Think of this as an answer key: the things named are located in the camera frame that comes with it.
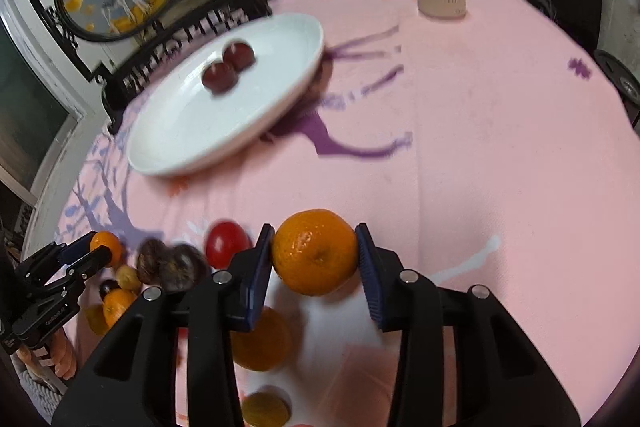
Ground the person's left hand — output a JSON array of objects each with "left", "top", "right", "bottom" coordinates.
[{"left": 15, "top": 329, "right": 77, "bottom": 381}]

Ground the black round stool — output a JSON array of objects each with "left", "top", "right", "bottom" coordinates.
[{"left": 593, "top": 49, "right": 640, "bottom": 127}]

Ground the pink printed tablecloth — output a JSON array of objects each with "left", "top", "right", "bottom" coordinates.
[{"left": 54, "top": 0, "right": 639, "bottom": 421}]

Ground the white oval plate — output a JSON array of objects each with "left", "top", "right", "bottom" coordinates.
[{"left": 126, "top": 13, "right": 324, "bottom": 176}]

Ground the bumpy mandarin orange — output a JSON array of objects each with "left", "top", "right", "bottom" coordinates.
[{"left": 103, "top": 288, "right": 137, "bottom": 329}]

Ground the small tan longan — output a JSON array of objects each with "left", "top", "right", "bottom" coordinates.
[
  {"left": 241, "top": 392, "right": 291, "bottom": 427},
  {"left": 115, "top": 265, "right": 142, "bottom": 294}
]

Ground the small dark cherry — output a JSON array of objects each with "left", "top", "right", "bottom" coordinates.
[{"left": 99, "top": 279, "right": 120, "bottom": 300}]

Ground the window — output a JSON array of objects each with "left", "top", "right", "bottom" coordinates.
[{"left": 1, "top": 0, "right": 94, "bottom": 258}]

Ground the red cherry tomato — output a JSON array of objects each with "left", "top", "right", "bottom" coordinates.
[{"left": 205, "top": 220, "right": 252, "bottom": 270}]

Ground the yellow plum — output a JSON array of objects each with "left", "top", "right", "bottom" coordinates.
[{"left": 82, "top": 303, "right": 110, "bottom": 337}]

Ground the small mandarin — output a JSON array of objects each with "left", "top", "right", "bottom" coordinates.
[{"left": 90, "top": 231, "right": 125, "bottom": 268}]

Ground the dark red plum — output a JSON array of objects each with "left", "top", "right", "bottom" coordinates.
[
  {"left": 201, "top": 61, "right": 239, "bottom": 95},
  {"left": 222, "top": 40, "right": 256, "bottom": 72}
]

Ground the dark mangosteen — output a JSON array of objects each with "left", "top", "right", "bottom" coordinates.
[
  {"left": 160, "top": 244, "right": 209, "bottom": 291},
  {"left": 136, "top": 237, "right": 168, "bottom": 286}
]

